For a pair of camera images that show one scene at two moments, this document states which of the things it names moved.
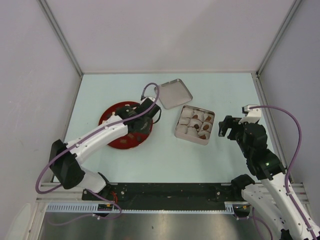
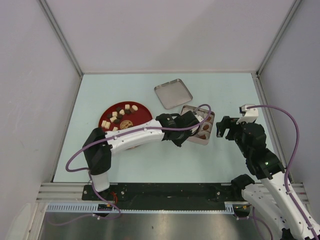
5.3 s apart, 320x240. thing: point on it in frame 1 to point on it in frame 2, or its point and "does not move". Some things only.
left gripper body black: (144, 128) to (184, 135)
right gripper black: (229, 122) does not move
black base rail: (164, 193) does not move
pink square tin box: (195, 124) does not move
